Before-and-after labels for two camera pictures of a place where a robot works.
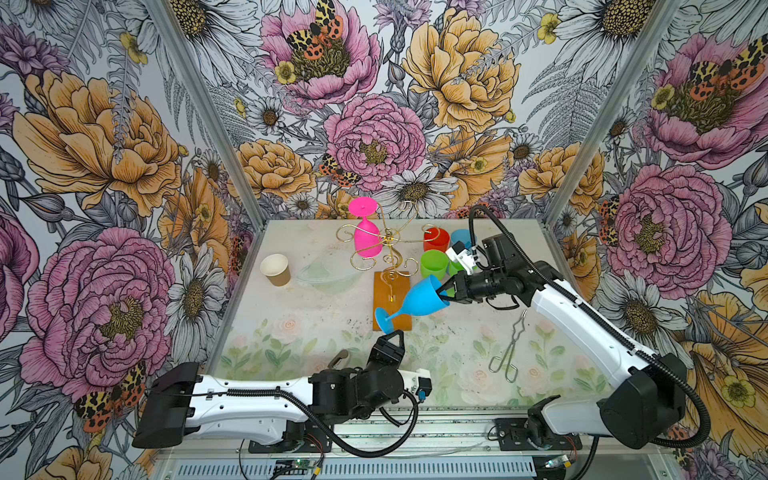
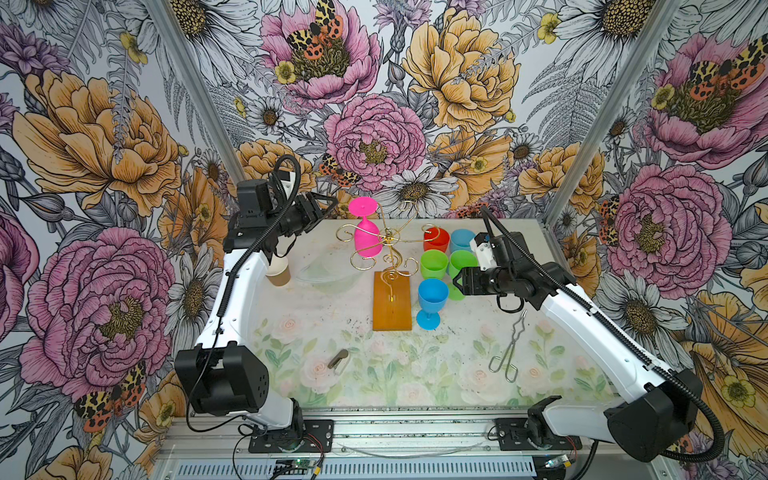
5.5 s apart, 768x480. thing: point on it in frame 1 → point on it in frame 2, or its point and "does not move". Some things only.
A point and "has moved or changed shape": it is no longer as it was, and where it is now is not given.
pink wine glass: x=367 y=237 does not move
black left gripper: x=391 y=352 → x=313 y=213
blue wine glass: x=424 y=301 has moved or changed shape
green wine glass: x=434 y=262 does not move
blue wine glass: x=462 y=235 does not move
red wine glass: x=436 y=238 does not move
